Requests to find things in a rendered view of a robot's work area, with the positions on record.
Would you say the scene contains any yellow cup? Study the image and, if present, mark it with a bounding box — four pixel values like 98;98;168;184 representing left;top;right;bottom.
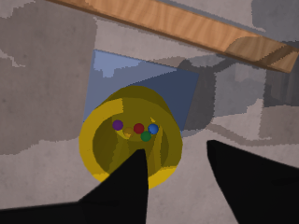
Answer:
78;85;183;189

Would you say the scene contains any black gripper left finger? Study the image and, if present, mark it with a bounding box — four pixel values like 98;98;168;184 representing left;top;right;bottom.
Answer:
0;149;149;224

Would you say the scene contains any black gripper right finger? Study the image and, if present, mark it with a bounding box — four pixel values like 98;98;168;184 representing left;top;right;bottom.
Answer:
206;140;299;224

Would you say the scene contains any blue marble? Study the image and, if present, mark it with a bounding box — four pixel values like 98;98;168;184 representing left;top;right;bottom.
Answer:
148;124;159;134

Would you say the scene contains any orange wooden beam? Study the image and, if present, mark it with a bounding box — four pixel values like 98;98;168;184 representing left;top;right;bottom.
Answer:
46;0;299;74

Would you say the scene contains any green marble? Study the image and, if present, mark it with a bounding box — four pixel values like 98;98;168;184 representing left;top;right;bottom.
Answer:
140;131;151;142

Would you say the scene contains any purple marble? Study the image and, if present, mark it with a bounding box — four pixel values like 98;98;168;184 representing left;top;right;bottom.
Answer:
112;119;123;131

